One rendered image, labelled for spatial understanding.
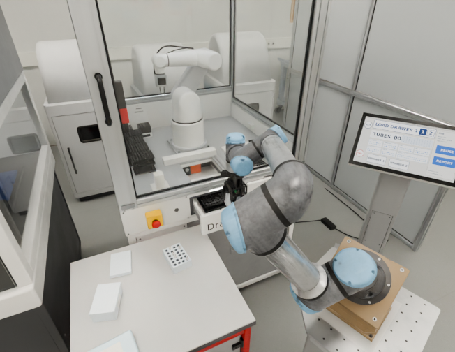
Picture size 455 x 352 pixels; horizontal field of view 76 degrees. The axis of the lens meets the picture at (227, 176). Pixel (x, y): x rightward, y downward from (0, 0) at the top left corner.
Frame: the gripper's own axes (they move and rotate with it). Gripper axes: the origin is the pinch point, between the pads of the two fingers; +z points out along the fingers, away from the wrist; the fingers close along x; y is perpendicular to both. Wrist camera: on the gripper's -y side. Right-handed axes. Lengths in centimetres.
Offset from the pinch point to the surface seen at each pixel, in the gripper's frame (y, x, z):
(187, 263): 9.6, -25.6, 17.2
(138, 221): -17.3, -40.2, 9.5
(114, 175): -18, -46, -17
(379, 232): 10, 102, 50
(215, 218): -1.0, -8.0, 6.8
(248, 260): -17, 21, 66
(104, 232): -120, -65, 99
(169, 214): -17.3, -25.7, 10.8
